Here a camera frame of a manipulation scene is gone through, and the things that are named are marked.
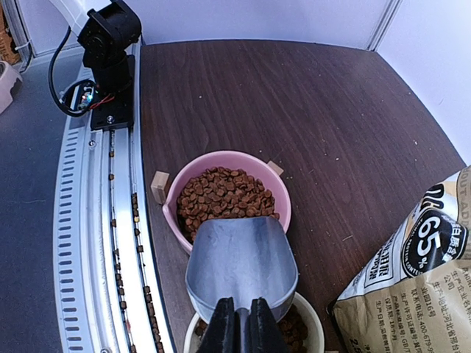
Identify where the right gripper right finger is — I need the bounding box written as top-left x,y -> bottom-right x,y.
249,298 -> 288,353

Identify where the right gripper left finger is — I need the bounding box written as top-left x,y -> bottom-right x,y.
200,297 -> 235,353

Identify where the metal food scoop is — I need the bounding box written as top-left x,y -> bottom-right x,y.
185,216 -> 298,352

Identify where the brown dog food bag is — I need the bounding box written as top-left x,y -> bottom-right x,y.
331,168 -> 470,352

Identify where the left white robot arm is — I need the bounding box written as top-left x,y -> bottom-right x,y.
48,1 -> 142,131

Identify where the yellow pet bowl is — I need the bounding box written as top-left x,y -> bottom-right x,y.
183,293 -> 325,352

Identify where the pink pet bowl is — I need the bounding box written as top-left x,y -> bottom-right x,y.
163,150 -> 291,254

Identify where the brown kibble in yellow bowl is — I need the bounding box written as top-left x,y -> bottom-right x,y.
193,304 -> 308,352

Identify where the brown kibble in pink bowl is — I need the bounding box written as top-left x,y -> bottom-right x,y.
177,166 -> 280,243

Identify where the left aluminium frame post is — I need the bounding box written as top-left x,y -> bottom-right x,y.
366,0 -> 403,51

